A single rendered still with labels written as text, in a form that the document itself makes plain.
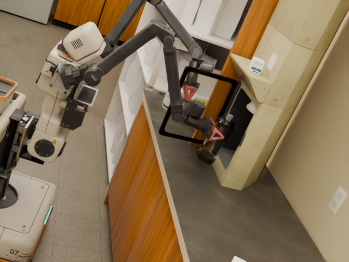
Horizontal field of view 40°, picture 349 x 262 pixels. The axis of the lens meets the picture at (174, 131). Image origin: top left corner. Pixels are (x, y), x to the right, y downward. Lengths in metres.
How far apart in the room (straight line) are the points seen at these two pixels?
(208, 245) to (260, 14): 1.18
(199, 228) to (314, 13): 1.02
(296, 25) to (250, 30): 0.36
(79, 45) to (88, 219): 1.45
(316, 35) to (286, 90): 0.27
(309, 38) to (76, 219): 1.98
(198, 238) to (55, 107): 1.03
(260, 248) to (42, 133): 1.22
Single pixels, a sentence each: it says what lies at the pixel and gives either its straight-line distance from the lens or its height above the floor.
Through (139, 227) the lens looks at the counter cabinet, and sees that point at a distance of 2.59.
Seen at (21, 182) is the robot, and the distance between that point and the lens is 3.05.
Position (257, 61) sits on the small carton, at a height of 1.57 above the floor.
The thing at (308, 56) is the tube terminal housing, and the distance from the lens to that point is 2.21.
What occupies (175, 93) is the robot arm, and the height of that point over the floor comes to 1.29.
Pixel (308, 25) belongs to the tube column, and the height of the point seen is 1.80.
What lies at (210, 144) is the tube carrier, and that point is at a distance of 2.37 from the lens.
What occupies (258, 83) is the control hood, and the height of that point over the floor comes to 1.49.
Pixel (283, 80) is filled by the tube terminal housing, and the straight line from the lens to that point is 2.21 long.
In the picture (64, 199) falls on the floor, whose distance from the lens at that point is 3.50.
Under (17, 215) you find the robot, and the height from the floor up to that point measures 0.28.
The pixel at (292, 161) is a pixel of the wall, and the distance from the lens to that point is 2.70.
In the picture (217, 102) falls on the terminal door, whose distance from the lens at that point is 2.50.
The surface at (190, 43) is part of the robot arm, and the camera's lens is 2.52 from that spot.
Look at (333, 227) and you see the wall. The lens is 2.32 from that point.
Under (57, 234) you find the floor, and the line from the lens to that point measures 3.19.
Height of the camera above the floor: 2.00
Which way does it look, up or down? 23 degrees down
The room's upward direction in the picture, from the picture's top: 23 degrees clockwise
